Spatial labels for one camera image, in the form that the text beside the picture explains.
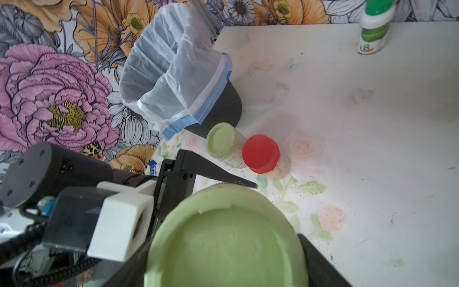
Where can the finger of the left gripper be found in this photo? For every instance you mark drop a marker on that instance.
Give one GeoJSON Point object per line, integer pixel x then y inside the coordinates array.
{"type": "Point", "coordinates": [191, 162]}

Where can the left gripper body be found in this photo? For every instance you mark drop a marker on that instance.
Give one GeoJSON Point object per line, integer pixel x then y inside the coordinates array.
{"type": "Point", "coordinates": [176, 184]}

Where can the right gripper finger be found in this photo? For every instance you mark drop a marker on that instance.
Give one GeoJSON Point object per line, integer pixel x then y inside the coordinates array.
{"type": "Point", "coordinates": [321, 273]}

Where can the green-lid peanut jar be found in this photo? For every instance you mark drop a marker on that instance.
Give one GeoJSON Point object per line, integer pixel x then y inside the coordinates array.
{"type": "Point", "coordinates": [226, 236]}
{"type": "Point", "coordinates": [225, 143]}

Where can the black trash bin with liner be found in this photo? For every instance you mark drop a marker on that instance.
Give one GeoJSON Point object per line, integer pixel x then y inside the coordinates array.
{"type": "Point", "coordinates": [176, 80]}

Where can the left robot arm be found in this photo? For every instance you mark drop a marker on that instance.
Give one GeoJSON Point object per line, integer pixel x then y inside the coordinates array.
{"type": "Point", "coordinates": [31, 187]}

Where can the blue white small packet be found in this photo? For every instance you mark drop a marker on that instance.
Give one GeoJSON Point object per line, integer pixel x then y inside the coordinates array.
{"type": "Point", "coordinates": [152, 168]}

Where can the red-lid peanut jar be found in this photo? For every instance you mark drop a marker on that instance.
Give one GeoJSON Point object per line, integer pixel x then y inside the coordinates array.
{"type": "Point", "coordinates": [263, 156]}

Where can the small green-cap white bottle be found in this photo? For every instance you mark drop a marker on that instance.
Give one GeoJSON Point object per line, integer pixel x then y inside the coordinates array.
{"type": "Point", "coordinates": [375, 23]}

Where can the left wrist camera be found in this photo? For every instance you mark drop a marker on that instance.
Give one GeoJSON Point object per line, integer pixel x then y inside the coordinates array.
{"type": "Point", "coordinates": [109, 221]}

